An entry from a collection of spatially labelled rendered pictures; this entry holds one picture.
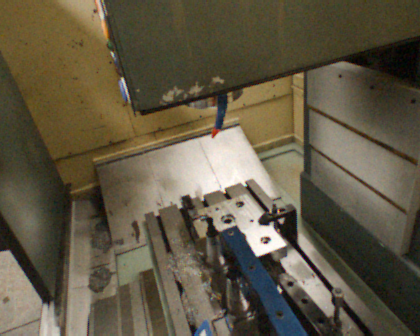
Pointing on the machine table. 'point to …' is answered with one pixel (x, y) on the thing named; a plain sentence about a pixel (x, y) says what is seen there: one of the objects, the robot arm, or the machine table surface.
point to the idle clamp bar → (319, 322)
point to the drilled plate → (277, 249)
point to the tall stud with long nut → (337, 305)
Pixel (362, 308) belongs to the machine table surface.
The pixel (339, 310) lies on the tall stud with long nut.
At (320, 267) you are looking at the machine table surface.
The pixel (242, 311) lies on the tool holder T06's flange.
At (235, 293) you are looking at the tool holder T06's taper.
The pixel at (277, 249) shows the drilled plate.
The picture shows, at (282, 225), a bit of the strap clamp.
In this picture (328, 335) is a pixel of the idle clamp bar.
